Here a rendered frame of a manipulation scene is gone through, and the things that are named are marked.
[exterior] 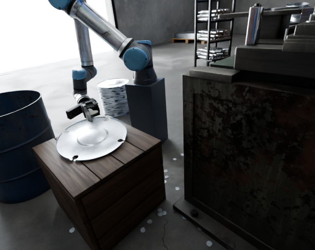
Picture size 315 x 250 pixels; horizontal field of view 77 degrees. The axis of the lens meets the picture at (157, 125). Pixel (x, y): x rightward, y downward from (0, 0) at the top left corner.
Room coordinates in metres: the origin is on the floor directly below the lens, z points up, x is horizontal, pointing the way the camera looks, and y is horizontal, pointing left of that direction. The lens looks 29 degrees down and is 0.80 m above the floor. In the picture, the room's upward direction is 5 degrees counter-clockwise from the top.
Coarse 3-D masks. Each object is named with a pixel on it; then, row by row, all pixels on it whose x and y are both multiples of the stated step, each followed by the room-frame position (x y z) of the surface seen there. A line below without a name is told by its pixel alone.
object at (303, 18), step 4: (304, 8) 0.58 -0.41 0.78; (308, 8) 0.57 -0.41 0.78; (312, 8) 0.56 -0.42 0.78; (304, 12) 0.57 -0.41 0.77; (308, 12) 0.57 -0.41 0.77; (312, 12) 0.56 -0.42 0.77; (304, 16) 0.57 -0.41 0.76; (308, 16) 0.57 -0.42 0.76; (300, 20) 0.58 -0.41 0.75; (304, 20) 0.57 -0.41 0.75
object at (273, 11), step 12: (240, 12) 0.77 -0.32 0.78; (264, 12) 0.65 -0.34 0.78; (276, 12) 0.63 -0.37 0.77; (288, 12) 0.61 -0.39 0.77; (300, 12) 0.59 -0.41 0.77; (264, 24) 0.67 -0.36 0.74; (276, 24) 0.64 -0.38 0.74; (288, 24) 0.68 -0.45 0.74; (264, 36) 0.66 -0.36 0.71; (276, 36) 0.64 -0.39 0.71
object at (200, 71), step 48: (192, 96) 0.60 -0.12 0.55; (240, 96) 0.49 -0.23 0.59; (288, 96) 0.41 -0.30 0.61; (192, 144) 0.60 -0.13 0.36; (240, 144) 0.48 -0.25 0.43; (288, 144) 0.39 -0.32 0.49; (192, 192) 0.60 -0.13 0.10; (240, 192) 0.46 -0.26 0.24; (288, 192) 0.37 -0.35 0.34; (240, 240) 0.42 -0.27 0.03; (288, 240) 0.34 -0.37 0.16
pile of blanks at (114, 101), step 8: (104, 88) 1.67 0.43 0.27; (112, 88) 1.64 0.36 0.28; (120, 88) 1.69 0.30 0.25; (104, 96) 1.69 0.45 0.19; (112, 96) 1.65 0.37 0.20; (120, 96) 1.68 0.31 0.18; (104, 104) 1.70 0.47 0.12; (112, 104) 1.65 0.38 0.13; (120, 104) 1.65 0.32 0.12; (104, 112) 1.70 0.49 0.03; (112, 112) 1.65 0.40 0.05; (120, 112) 1.66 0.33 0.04; (128, 112) 1.70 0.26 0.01
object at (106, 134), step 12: (84, 120) 0.84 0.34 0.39; (96, 120) 0.84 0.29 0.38; (108, 120) 0.83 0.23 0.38; (72, 132) 0.75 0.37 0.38; (84, 132) 0.74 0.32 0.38; (96, 132) 0.73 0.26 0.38; (108, 132) 0.74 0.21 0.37; (120, 132) 0.73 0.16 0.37; (60, 144) 0.67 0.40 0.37; (72, 144) 0.67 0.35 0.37; (84, 144) 0.66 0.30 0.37; (96, 144) 0.66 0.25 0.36; (108, 144) 0.66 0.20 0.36; (120, 144) 0.65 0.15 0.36; (72, 156) 0.60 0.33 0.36; (84, 156) 0.60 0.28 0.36; (96, 156) 0.59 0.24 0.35
